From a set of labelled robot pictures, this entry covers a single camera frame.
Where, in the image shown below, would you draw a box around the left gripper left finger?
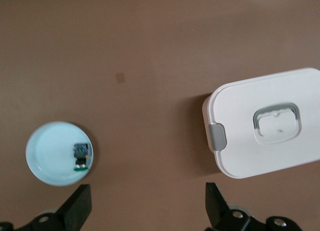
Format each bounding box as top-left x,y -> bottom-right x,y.
0,183 -> 93,231

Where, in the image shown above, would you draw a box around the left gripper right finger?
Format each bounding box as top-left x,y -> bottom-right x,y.
204,182 -> 304,231

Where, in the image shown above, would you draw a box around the light blue round plate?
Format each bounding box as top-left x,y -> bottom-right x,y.
25,120 -> 95,187

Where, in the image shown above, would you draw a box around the white lunch box grey clips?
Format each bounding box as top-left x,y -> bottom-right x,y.
201,67 -> 320,179

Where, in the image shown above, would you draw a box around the green push button switch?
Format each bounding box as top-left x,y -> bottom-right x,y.
72,142 -> 91,172

